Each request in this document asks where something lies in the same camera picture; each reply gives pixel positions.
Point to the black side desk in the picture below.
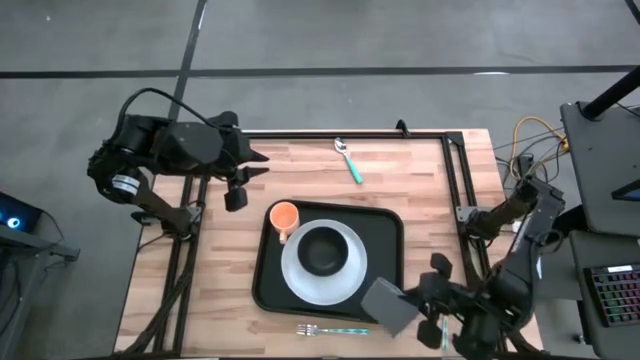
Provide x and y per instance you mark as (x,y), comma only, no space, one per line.
(600,165)

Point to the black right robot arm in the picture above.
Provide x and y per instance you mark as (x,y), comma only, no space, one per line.
(520,270)

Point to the blue lit computer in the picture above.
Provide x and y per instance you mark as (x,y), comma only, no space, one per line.
(15,215)

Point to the black pole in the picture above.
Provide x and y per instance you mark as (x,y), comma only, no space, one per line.
(612,92)

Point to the backlit rainbow keyboard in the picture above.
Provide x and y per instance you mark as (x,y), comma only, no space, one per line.
(617,295)

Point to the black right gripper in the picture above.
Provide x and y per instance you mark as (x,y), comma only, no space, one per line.
(440,300)

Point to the black keyboard desk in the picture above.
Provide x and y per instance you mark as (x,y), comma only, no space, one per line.
(580,250)

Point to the black aluminium table frame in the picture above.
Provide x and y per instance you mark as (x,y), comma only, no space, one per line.
(320,135)

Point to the black power adapter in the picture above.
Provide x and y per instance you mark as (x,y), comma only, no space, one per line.
(525,162)

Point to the light grey plate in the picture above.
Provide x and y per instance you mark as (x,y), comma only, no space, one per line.
(320,290)

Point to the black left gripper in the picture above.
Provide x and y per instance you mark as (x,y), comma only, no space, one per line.
(195,142)

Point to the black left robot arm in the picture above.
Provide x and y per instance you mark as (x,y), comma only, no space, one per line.
(145,197)

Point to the black serving tray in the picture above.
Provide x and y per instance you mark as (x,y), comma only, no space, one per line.
(380,235)

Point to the orange plastic cup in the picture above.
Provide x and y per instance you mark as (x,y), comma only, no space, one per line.
(284,217)

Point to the grey metal stand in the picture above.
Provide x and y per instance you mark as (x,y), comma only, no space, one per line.
(40,245)

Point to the dark grey napkin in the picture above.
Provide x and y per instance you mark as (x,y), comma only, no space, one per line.
(387,305)

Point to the black bowl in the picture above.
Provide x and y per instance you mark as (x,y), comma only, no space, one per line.
(322,250)

